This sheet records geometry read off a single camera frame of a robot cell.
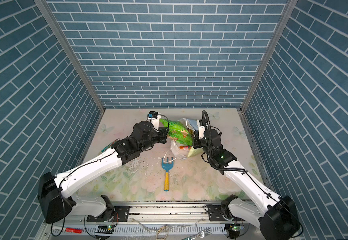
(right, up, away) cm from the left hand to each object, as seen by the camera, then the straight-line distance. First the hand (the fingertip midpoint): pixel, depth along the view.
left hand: (170, 129), depth 74 cm
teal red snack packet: (-42, -12, +22) cm, 49 cm away
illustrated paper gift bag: (+12, +1, +9) cm, 15 cm away
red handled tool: (-45, -47, -5) cm, 65 cm away
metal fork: (+15, -49, -5) cm, 51 cm away
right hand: (+12, -1, +5) cm, 13 cm away
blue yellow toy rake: (-3, -23, +15) cm, 28 cm away
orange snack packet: (+8, -12, +15) cm, 21 cm away
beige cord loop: (-3, -49, -8) cm, 49 cm away
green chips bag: (+4, -1, +1) cm, 4 cm away
